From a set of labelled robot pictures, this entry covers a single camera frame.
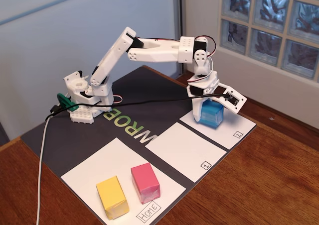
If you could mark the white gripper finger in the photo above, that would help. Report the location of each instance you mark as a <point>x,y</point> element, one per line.
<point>197,109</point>

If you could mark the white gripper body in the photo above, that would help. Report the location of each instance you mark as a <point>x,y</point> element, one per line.
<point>201,90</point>

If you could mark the blue box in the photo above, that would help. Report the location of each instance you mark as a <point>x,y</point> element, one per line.
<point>211,115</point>

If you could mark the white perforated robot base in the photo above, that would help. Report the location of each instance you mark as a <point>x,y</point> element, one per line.
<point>81,115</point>

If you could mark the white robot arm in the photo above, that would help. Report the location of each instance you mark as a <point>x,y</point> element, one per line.
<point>159,53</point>

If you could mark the white zone one paper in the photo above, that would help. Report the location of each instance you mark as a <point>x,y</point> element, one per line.
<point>184,147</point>

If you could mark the white zone two paper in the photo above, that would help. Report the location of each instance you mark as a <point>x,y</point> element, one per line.
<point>239,125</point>

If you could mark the pink box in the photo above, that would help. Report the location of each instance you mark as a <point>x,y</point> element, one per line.
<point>143,177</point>

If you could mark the white home zone paper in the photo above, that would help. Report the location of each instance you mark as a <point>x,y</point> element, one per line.
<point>99,160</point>

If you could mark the yellow box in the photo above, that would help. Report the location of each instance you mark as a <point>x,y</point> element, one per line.
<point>109,192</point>

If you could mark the black printed mat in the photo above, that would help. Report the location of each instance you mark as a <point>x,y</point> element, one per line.
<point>149,85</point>

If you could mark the glass block window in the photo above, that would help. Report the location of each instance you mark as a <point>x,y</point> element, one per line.
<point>266,43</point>

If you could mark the green table clamp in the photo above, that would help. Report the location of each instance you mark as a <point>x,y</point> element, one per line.
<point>66,101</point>

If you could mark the pale frosted door panel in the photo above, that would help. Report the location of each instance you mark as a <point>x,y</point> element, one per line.
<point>25,60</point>

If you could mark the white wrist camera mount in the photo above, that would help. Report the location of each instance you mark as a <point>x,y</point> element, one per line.
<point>231,98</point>

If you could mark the grey metal frame post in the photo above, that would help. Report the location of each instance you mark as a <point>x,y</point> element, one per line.
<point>180,11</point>

